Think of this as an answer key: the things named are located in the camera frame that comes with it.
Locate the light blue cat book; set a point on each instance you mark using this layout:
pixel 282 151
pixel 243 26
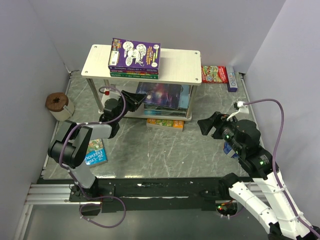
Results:
pixel 184 97

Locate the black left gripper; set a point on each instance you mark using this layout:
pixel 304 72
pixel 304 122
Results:
pixel 133 99

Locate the purple comic paperback book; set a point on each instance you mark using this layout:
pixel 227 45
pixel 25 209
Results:
pixel 129 55

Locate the red picture book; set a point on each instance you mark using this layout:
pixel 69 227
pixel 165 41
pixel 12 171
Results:
pixel 214 74

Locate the Roald Dahl Charlie book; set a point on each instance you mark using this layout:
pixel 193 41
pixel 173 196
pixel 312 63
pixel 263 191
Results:
pixel 133 72

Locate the blue 26-Storey Treehouse book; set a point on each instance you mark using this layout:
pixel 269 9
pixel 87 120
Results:
pixel 96 153

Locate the white blue toothpaste box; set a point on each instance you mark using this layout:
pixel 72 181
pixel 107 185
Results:
pixel 232 85

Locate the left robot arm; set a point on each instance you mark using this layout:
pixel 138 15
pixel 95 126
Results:
pixel 69 146

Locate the black Moon and Sixpence book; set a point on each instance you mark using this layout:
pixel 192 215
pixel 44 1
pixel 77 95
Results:
pixel 164 109

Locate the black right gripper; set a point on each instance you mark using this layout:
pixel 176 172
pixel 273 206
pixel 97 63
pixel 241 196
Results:
pixel 221 119

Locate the white two-tier shelf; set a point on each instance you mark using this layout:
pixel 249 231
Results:
pixel 177 66

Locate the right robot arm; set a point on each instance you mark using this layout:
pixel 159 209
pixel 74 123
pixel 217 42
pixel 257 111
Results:
pixel 276 216

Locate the brown toilet paper roll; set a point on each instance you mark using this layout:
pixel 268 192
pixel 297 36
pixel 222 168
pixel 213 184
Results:
pixel 60 106

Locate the orange Treehouse book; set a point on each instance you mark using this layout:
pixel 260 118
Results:
pixel 164 124

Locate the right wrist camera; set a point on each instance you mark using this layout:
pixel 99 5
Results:
pixel 241 108

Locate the green Treehouse book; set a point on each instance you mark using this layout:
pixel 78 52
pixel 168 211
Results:
pixel 138 76

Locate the dark purple Crusoe book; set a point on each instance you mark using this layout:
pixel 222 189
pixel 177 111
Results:
pixel 160 94

